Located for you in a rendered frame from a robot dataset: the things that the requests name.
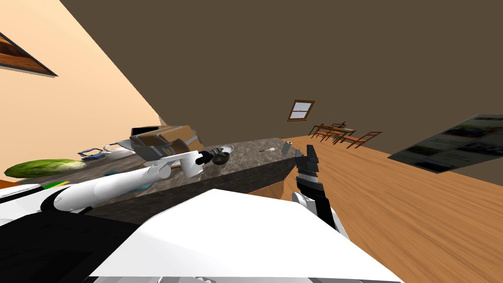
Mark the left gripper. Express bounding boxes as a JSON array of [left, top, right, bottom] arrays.
[[195, 151, 215, 166]]

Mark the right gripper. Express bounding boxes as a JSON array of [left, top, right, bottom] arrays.
[[295, 144, 320, 177]]

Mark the dark round cup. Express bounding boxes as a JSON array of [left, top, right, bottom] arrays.
[[212, 150, 231, 166]]

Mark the wooden dining table with chairs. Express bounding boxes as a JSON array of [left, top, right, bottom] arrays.
[[308, 121, 383, 150]]

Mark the brown and grey toaster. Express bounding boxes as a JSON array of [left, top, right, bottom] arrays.
[[129, 125, 205, 163]]

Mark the brown framed window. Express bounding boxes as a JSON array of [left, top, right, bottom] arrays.
[[287, 99, 316, 122]]

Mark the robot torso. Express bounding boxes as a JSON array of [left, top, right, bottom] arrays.
[[89, 188, 405, 283]]

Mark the blue and grey object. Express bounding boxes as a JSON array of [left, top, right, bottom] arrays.
[[78, 147, 106, 162]]

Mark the green and yellow sponge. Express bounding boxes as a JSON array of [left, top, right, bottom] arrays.
[[42, 180, 71, 190]]

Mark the green cucumber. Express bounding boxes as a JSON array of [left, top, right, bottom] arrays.
[[3, 159, 87, 179]]

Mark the dark framed wooden picture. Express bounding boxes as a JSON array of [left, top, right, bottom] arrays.
[[0, 32, 59, 78]]

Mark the dark wall poster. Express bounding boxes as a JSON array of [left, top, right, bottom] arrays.
[[388, 113, 503, 174]]

